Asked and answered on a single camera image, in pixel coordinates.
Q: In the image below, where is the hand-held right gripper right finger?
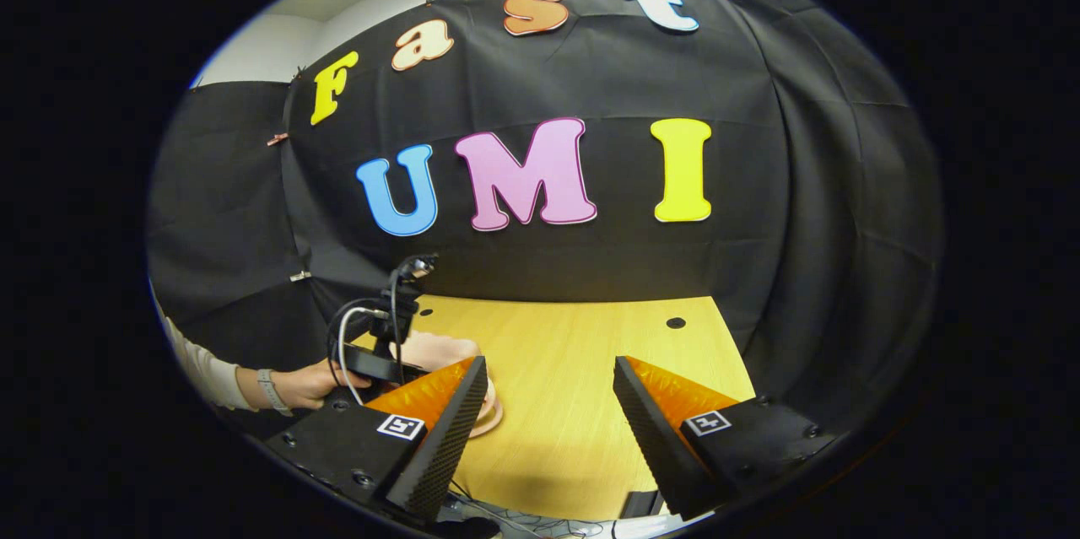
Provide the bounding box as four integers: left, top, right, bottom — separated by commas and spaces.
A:
613, 355, 845, 521

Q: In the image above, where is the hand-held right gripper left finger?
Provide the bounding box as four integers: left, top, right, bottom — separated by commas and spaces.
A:
268, 355, 490, 523

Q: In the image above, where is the pink suitcase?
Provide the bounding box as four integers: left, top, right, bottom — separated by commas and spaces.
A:
390, 331, 505, 440

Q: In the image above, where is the small black box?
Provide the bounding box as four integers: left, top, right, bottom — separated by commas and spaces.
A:
620, 490, 667, 520

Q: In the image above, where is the grey wristwatch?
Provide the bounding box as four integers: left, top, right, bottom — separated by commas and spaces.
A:
257, 368, 292, 418

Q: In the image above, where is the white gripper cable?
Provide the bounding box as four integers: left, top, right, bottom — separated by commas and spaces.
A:
336, 305, 391, 407

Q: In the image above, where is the thin black cable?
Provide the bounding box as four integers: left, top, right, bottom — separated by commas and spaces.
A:
447, 484, 608, 539

